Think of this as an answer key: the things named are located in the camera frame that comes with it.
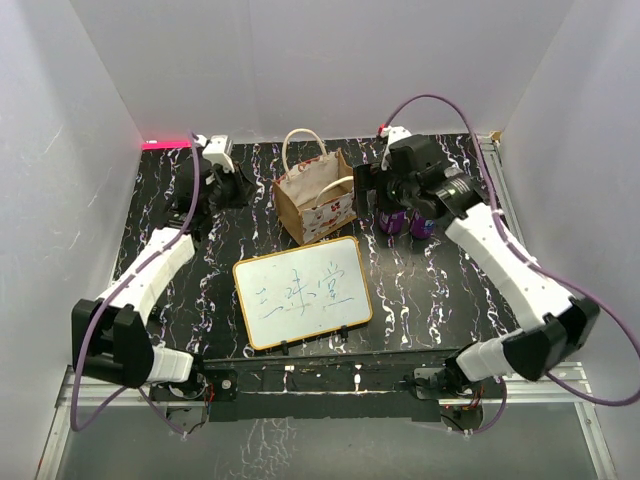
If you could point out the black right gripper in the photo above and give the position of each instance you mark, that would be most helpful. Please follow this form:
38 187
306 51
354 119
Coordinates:
367 178

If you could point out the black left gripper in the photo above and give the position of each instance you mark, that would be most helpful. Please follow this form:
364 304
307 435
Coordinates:
244 187

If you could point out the purple soda can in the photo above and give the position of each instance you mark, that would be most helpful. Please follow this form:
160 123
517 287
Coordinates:
420 227
391 223

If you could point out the printed canvas tote bag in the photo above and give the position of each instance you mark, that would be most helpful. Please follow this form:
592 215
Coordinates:
314 197

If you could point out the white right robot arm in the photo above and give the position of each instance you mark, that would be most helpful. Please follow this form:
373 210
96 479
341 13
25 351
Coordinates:
552 322

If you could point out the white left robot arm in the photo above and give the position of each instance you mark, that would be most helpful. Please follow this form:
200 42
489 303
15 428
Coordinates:
110 341

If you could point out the pink tape strip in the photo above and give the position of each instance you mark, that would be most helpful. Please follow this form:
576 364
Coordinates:
161 145

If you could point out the yellow framed whiteboard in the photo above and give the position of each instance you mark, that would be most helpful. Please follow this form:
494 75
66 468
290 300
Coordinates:
300 293

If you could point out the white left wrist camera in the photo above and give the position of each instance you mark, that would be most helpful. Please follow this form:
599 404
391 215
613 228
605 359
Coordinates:
216 150

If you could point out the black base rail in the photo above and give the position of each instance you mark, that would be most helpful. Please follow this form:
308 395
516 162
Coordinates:
387 384

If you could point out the aluminium frame rail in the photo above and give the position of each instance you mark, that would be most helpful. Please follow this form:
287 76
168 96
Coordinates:
91 395

